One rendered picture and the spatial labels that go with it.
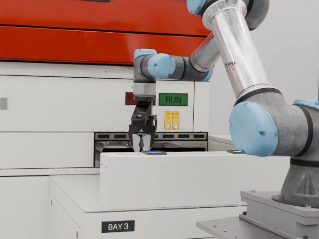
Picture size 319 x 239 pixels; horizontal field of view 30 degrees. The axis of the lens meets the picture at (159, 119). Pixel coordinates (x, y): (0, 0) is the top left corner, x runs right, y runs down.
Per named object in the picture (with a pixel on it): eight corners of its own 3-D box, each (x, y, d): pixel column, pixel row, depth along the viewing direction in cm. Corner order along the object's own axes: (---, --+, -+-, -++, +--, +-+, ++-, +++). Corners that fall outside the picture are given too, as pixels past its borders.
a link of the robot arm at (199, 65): (284, -28, 159) (200, 60, 200) (249, -34, 155) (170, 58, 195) (293, 9, 155) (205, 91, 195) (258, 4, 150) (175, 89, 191)
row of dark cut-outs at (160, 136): (94, 139, 217) (95, 133, 217) (205, 139, 232) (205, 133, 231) (95, 139, 217) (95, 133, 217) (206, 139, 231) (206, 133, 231)
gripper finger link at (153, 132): (155, 146, 195) (156, 120, 194) (154, 147, 193) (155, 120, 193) (141, 146, 196) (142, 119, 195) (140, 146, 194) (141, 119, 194)
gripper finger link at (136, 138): (145, 159, 200) (145, 132, 200) (141, 161, 195) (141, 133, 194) (136, 159, 201) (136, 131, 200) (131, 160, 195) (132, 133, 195)
